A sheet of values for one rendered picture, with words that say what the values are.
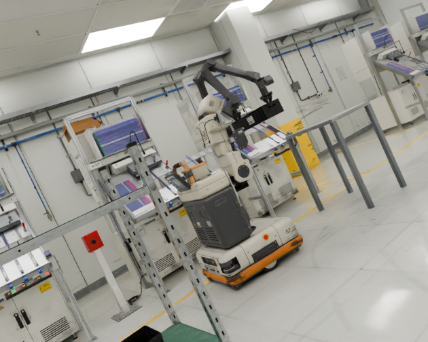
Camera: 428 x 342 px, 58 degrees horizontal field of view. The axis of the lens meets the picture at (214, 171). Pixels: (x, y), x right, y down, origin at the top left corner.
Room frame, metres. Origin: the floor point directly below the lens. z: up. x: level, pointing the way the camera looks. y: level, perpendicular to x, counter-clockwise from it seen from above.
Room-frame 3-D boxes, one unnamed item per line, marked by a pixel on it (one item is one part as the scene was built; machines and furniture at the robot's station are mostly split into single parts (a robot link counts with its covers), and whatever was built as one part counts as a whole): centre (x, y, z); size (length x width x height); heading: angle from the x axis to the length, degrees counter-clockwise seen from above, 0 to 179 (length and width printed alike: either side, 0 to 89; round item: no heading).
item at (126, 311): (3.40, 1.23, 0.39); 0.24 x 0.24 x 0.78; 31
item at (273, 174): (4.77, -0.49, 0.65); 1.01 x 0.73 x 1.29; 31
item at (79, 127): (4.29, 0.99, 1.82); 0.68 x 0.30 x 0.20; 121
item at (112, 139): (4.09, 0.74, 1.52); 0.51 x 0.13 x 0.27; 121
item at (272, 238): (3.05, 0.03, 0.16); 0.67 x 0.64 x 0.25; 112
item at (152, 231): (4.17, 0.86, 0.31); 0.70 x 0.65 x 0.62; 121
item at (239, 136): (3.16, -0.24, 0.99); 0.28 x 0.16 x 0.22; 22
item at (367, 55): (6.75, -3.42, 0.95); 1.36 x 0.82 x 1.90; 31
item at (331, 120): (3.51, -1.10, 0.40); 0.70 x 0.45 x 0.80; 22
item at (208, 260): (2.90, 0.32, 0.23); 0.41 x 0.02 x 0.08; 22
